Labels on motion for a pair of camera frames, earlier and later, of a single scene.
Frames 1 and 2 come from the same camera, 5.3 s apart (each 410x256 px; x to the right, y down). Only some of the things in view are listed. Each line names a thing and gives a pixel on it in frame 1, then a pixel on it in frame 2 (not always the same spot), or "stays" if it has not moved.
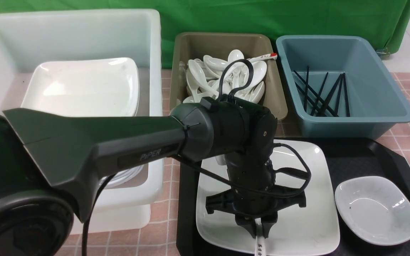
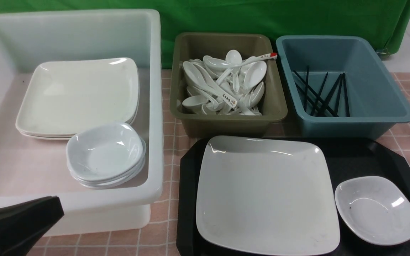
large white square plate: (314, 229) stays
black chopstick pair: (306, 89) stays
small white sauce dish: (376, 211) stays
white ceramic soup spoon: (260, 245) to (198, 78)
